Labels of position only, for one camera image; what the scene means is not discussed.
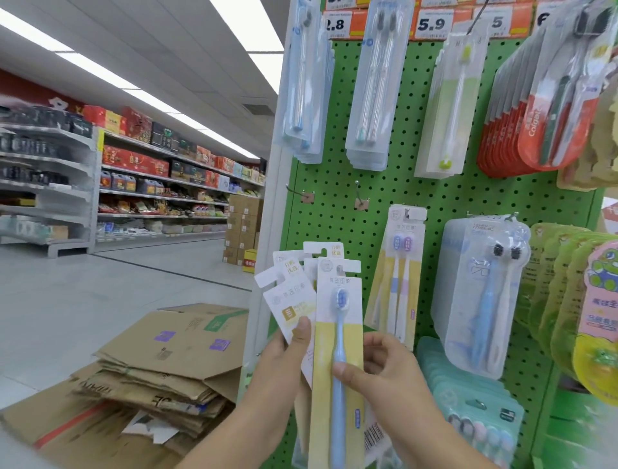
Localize white endcap shelf unit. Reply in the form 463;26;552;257
0;104;98;257

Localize purple twin toothbrush yellow card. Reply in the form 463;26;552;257
381;203;428;349

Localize bundle of green toothbrush packs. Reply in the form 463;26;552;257
415;33;491;180

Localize row of red cartoon packs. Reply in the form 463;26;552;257
558;72;618;191

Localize green pegboard display rack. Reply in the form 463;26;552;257
261;39;618;469

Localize stocked store shelves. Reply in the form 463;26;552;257
91;101;267;253

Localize pile of red grey toothbrush packs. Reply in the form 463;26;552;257
478;0;618;180

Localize person's left forearm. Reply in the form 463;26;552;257
174;391;291;469

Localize row of green pink packs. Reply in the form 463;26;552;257
516;222;618;407

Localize pile of flattened cardboard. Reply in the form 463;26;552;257
0;302;250;469

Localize blue single toothbrush yellow card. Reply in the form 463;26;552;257
307;277;366;469

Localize stack of brown cartons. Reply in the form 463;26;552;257
224;193;264;267

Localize person's right hand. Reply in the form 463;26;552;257
333;333;445;455

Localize teal multi toothbrush pack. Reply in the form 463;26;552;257
415;336;525;469

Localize row of slim toothbrush packs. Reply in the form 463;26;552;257
254;242;363;388

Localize bundle of clear blue toothbrush blisters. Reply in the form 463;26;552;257
431;215;532;380

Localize ceiling light strip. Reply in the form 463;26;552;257
0;8;262;160
211;0;286;95

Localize rows of orange price tags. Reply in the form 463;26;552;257
323;0;571;42

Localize person's left hand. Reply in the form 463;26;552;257
241;317;315;436

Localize row of twin toothbrush packs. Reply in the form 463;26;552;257
346;0;417;173

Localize row of blue toothbrush packs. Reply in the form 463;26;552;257
282;0;336;166

